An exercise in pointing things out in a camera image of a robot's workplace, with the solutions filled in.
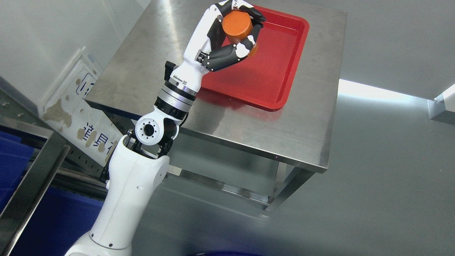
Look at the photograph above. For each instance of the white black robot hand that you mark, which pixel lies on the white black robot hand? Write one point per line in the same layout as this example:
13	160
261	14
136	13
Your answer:
205	53

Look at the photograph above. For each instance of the orange cylindrical capacitor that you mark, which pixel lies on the orange cylindrical capacitor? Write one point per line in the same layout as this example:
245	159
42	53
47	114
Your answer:
237	25

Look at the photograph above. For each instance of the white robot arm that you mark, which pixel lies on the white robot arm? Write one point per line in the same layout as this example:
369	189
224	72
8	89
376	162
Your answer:
137	166

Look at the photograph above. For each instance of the red plastic tray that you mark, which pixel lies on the red plastic tray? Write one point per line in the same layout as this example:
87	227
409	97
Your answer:
264	80

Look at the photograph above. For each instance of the stainless steel table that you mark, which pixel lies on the stainless steel table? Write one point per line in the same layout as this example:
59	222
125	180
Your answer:
297	136

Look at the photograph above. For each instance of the worn white floor sign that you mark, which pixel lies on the worn white floor sign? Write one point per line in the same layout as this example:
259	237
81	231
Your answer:
67	112

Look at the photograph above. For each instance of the blue bin far left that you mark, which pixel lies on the blue bin far left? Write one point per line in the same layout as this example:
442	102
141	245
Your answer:
67	210

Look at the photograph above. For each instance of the metal shelf front rail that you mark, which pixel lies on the metal shelf front rail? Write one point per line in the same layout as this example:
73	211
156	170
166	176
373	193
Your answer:
30	191

